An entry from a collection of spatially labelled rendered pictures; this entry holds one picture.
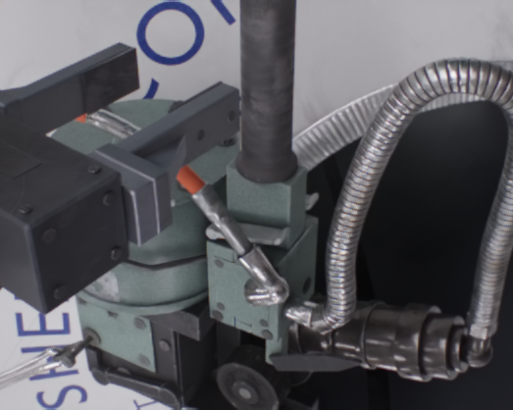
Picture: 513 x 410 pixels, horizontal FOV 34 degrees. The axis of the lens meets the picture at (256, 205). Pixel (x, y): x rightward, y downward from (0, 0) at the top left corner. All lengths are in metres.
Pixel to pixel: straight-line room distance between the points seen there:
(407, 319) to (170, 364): 0.20
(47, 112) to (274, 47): 0.14
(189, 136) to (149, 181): 0.06
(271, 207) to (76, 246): 0.24
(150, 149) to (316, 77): 0.34
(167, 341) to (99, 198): 0.34
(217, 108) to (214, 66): 0.28
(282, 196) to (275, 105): 0.07
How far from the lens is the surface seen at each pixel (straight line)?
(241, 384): 0.70
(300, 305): 0.60
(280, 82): 0.52
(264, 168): 0.55
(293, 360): 0.62
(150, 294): 0.62
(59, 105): 0.45
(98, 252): 0.36
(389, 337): 0.66
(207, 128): 0.42
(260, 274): 0.55
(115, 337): 0.71
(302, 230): 0.59
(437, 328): 0.66
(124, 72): 0.48
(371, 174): 0.51
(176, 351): 0.68
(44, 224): 0.33
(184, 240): 0.59
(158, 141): 0.40
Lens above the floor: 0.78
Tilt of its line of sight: 9 degrees up
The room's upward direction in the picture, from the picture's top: 114 degrees counter-clockwise
